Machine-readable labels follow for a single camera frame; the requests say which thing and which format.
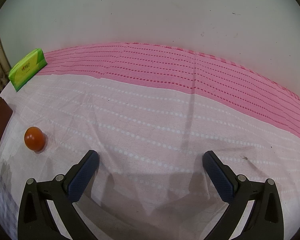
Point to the small red tomato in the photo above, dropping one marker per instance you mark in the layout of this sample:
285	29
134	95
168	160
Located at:
34	139

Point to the green tissue pack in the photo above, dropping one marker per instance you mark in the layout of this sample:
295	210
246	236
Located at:
27	68

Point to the pink purple checked tablecloth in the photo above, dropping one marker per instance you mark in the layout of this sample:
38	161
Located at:
150	112

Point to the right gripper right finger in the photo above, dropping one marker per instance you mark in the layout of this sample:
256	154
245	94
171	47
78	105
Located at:
265	220

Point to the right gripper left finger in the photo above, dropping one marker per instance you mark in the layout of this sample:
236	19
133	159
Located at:
35	220

